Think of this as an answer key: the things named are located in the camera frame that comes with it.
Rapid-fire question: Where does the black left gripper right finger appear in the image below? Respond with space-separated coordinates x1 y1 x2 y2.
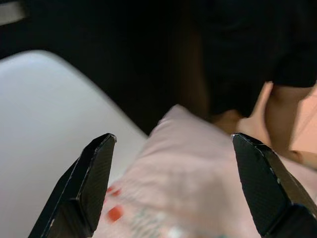
230 132 317 238

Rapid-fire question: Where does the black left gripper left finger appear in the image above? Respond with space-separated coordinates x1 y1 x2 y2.
27 133 117 238

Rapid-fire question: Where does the pink printed pillow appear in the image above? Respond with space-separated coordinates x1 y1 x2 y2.
93 104 317 238

